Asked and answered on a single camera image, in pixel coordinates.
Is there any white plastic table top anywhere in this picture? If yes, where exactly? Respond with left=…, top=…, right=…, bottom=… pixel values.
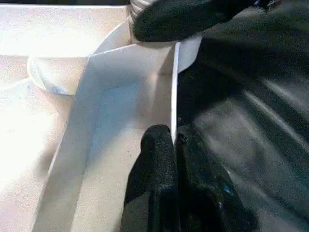
left=0, top=4, right=204, bottom=232

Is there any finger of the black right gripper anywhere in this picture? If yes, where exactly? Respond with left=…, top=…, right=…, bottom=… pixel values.
left=132, top=0, right=257, bottom=42

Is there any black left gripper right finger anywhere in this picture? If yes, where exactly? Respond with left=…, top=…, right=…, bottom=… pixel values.
left=177, top=126, right=257, bottom=232

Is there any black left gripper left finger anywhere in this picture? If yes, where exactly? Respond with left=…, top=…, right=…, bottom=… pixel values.
left=121, top=124, right=179, bottom=232

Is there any white plastic table leg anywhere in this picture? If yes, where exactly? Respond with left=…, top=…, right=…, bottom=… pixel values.
left=129, top=0, right=146, bottom=18

